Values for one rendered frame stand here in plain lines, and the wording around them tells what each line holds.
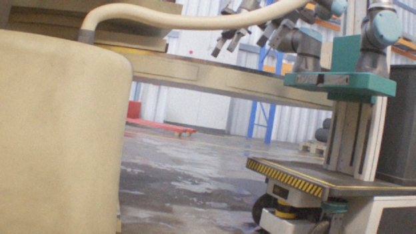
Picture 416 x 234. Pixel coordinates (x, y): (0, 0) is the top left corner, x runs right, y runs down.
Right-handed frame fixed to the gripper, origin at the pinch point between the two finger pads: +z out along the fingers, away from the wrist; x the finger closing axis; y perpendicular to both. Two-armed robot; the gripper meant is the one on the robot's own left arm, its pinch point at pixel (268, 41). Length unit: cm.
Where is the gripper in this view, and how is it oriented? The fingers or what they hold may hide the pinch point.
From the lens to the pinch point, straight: 133.8
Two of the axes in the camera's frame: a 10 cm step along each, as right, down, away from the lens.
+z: -5.6, 8.3, 0.5
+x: 1.9, 1.9, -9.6
